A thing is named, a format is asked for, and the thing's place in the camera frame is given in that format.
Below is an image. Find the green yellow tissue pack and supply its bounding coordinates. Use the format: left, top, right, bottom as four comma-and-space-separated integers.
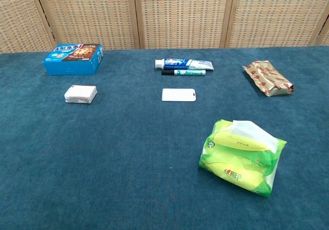
198, 119, 287, 199

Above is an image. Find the white wet wipe sheet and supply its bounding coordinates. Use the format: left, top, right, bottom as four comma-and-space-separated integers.
228, 120, 279, 154

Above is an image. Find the white card holder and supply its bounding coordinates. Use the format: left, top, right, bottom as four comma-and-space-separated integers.
161, 88, 197, 102

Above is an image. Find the green white marker pen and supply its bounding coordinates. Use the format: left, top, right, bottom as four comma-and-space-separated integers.
161, 69, 207, 76

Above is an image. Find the white blue toothpaste tube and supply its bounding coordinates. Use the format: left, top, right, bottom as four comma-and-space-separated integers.
154, 58, 214, 71

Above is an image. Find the blue table cloth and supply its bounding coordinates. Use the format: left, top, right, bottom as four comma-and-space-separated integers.
0, 45, 329, 230

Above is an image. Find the small white card pack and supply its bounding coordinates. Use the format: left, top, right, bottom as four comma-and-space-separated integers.
64, 85, 98, 104

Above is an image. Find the woven folding screen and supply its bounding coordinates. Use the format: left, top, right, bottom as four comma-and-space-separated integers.
0, 0, 329, 54

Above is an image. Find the blue cookie box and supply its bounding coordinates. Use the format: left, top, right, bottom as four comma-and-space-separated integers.
42, 43, 104, 76

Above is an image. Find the gold red snack wrapper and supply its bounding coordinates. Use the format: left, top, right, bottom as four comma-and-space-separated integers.
242, 60, 295, 97

